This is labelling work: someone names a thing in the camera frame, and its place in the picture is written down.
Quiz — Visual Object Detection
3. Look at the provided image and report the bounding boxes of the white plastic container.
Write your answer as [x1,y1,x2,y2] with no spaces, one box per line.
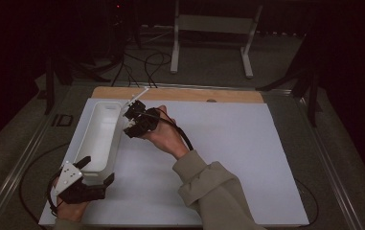
[73,101,127,187]

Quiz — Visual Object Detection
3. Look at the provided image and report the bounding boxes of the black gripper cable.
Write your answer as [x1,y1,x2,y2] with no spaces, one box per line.
[18,142,71,225]
[138,107,194,152]

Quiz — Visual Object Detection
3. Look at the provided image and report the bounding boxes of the person's right hand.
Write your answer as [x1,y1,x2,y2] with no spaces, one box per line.
[141,104,192,161]

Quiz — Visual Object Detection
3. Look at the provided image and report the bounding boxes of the black floor cables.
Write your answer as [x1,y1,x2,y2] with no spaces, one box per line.
[110,49,173,89]

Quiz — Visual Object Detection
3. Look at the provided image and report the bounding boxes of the person's left hand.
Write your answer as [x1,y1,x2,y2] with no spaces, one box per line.
[51,176,90,222]

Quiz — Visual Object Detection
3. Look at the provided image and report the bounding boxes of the white table mat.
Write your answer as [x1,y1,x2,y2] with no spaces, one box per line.
[38,98,310,228]

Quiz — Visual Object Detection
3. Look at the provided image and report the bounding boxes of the small black frame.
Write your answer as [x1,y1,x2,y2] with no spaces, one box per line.
[51,113,75,128]

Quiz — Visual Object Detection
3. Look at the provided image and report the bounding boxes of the white metal stand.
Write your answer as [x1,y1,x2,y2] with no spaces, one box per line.
[170,0,264,80]

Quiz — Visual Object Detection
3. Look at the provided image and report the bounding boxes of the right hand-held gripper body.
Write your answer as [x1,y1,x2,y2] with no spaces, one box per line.
[126,87,162,136]

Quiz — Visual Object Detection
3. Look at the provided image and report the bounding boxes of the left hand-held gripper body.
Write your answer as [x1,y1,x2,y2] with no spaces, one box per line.
[52,160,107,206]

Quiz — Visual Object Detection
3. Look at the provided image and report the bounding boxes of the black tripod stand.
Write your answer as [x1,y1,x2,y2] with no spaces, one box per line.
[256,57,323,128]
[40,47,112,117]

